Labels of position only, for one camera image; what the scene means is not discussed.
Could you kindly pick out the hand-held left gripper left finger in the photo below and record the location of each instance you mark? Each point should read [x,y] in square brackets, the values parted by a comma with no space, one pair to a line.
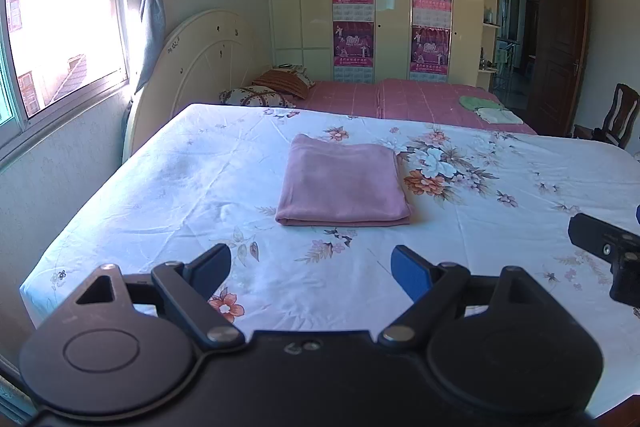
[212,267]

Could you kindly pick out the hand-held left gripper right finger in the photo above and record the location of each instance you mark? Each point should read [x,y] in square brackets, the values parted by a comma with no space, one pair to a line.
[410,269]

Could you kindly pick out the pink sweater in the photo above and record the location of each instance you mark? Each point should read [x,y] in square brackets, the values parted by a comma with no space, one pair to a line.
[340,182]

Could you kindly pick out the wooden chair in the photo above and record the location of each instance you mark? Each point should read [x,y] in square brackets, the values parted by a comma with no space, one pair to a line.
[617,117]

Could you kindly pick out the floral white bed sheet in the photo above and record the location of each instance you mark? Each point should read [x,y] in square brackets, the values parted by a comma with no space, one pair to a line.
[200,167]

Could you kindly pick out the white folded cloth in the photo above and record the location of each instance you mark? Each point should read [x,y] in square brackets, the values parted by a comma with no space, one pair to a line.
[500,116]

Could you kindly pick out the pink checked bed sheet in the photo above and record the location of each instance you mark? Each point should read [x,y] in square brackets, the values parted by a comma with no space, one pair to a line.
[400,99]

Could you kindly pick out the patterned lattice pillow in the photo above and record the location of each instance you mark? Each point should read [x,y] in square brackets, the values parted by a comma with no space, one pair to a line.
[255,97]

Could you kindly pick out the brown wooden door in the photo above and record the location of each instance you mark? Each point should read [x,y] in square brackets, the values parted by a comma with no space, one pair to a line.
[555,57]

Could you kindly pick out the green folded cloth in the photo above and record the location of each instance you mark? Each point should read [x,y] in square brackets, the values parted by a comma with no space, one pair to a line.
[480,103]

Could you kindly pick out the metal drying rack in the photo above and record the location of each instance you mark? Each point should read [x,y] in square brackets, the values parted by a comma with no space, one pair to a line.
[505,67]

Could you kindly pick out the brown striped pillow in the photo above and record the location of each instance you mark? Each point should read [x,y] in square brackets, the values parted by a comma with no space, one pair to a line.
[285,82]

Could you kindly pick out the cream round headboard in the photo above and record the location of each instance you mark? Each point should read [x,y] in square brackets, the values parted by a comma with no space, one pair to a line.
[200,62]

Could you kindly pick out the corner shelf unit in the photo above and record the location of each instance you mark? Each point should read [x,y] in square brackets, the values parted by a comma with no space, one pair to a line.
[491,7]

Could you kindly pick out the blue grey curtain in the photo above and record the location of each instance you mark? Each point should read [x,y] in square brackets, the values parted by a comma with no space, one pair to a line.
[147,7]

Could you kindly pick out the window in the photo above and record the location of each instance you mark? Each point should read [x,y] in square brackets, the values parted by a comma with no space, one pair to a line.
[60,17]

